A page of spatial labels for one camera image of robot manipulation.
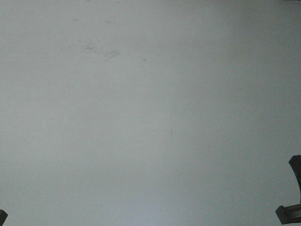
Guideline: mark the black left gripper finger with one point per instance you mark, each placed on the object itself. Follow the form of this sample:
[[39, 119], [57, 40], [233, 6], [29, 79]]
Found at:
[[3, 216]]

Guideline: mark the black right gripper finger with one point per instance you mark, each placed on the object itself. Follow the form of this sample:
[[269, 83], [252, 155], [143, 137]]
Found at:
[[295, 163], [289, 214]]

